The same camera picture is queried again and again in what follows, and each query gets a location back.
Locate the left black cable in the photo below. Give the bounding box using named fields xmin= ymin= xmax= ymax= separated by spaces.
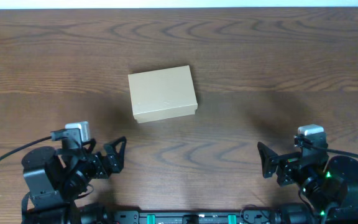
xmin=0 ymin=129 xmax=70 ymax=224

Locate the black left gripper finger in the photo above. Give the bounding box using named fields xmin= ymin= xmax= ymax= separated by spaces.
xmin=103 ymin=136 xmax=127 ymax=173
xmin=81 ymin=138 xmax=96 ymax=154

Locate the brown cardboard box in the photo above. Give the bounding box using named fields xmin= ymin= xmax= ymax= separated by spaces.
xmin=128 ymin=65 xmax=198 ymax=123

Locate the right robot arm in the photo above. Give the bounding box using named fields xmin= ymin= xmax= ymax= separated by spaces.
xmin=257 ymin=136 xmax=358 ymax=223

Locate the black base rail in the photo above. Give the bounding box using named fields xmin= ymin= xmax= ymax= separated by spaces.
xmin=79 ymin=203 xmax=323 ymax=224

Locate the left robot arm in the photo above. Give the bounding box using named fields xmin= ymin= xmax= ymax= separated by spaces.
xmin=22 ymin=137 xmax=127 ymax=223

